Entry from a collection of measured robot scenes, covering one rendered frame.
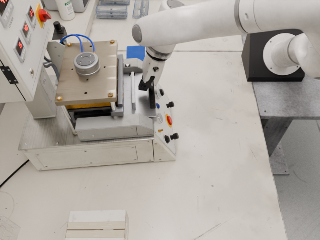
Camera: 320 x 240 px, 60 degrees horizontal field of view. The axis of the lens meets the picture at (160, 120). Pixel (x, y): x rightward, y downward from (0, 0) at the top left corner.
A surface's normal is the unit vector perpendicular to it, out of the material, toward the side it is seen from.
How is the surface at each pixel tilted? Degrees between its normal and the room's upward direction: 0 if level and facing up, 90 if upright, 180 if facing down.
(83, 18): 0
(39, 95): 90
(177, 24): 54
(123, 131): 90
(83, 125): 0
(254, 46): 43
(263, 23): 100
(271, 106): 0
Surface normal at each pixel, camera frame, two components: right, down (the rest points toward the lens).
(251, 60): -0.03, 0.12
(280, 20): -0.48, 0.81
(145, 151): 0.08, 0.80
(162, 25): -0.31, 0.26
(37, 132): -0.02, -0.59
